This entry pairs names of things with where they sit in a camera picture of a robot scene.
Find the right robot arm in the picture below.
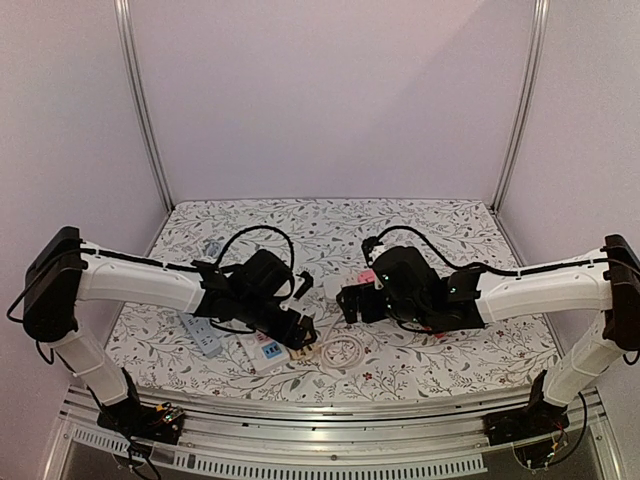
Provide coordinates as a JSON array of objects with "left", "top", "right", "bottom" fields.
[{"left": 324, "top": 234, "right": 639, "bottom": 445}]

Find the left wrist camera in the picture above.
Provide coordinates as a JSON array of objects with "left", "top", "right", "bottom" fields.
[{"left": 291, "top": 271, "right": 314, "bottom": 300}]

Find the floral table mat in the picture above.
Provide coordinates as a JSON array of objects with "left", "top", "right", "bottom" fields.
[{"left": 106, "top": 199, "right": 559, "bottom": 404}]

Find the left aluminium frame post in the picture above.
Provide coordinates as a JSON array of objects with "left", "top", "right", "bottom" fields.
[{"left": 114, "top": 0, "right": 175, "bottom": 213}]

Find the white colourful power strip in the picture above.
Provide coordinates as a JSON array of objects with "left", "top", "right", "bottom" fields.
[{"left": 238, "top": 332, "right": 290, "bottom": 375}]

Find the pink coiled cable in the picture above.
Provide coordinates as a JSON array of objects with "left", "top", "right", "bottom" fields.
[{"left": 312, "top": 314, "right": 369, "bottom": 374}]

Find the right aluminium frame post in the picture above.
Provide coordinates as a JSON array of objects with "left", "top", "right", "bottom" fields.
[{"left": 490, "top": 0, "right": 551, "bottom": 216}]

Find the beige cube socket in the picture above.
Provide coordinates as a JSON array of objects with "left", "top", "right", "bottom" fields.
[{"left": 289, "top": 345, "right": 321, "bottom": 362}]

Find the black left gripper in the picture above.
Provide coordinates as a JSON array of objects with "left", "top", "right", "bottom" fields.
[{"left": 237, "top": 294, "right": 317, "bottom": 351}]

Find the pink heart adapter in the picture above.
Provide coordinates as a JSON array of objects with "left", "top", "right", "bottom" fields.
[{"left": 356, "top": 269, "right": 377, "bottom": 285}]

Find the pink round socket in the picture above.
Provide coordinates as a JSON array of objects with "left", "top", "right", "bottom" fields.
[{"left": 323, "top": 270, "right": 364, "bottom": 300}]

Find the grey-blue power strip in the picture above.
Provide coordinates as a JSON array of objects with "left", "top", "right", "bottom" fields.
[{"left": 179, "top": 313, "right": 222, "bottom": 359}]

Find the aluminium frame post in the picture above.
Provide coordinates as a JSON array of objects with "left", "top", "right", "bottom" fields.
[
  {"left": 114, "top": 0, "right": 175, "bottom": 213},
  {"left": 490, "top": 0, "right": 551, "bottom": 216}
]

